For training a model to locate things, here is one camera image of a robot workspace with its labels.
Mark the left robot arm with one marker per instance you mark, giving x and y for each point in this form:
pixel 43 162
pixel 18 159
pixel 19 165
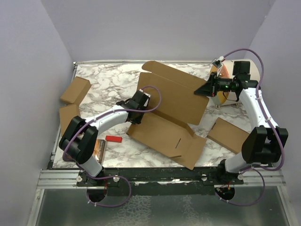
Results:
pixel 79 139

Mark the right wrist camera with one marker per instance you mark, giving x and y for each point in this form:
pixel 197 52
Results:
pixel 218 62

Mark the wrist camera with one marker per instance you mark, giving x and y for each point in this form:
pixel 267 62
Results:
pixel 141 90
pixel 218 62

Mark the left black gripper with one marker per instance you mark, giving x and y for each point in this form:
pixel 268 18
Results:
pixel 138 120

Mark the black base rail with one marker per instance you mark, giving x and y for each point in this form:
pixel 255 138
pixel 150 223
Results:
pixel 157 181

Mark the red flat block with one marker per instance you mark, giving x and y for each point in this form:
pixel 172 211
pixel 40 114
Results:
pixel 114 139

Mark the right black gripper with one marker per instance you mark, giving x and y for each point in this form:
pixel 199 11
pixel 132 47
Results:
pixel 209 88

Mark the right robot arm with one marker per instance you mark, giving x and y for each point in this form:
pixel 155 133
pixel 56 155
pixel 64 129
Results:
pixel 265 144

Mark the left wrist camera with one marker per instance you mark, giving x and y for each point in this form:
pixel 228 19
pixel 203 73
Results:
pixel 141 90

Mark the aluminium frame profile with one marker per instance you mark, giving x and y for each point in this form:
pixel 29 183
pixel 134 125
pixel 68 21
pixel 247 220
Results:
pixel 58 179

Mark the cardboard box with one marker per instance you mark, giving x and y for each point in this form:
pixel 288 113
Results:
pixel 227 135
pixel 167 129
pixel 76 91
pixel 66 113

